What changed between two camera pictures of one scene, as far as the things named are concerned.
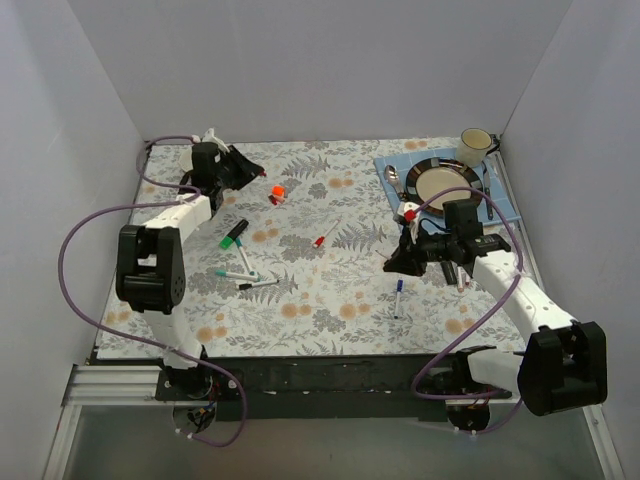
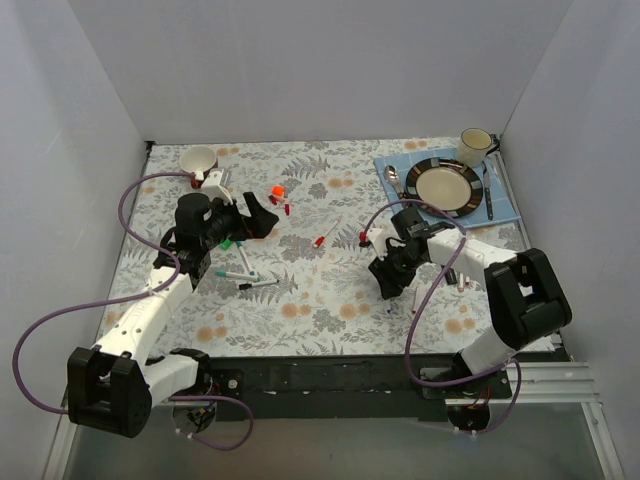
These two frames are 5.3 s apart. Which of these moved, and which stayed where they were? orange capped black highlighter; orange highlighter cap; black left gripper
Moved: black left gripper
Stayed: orange highlighter cap; orange capped black highlighter
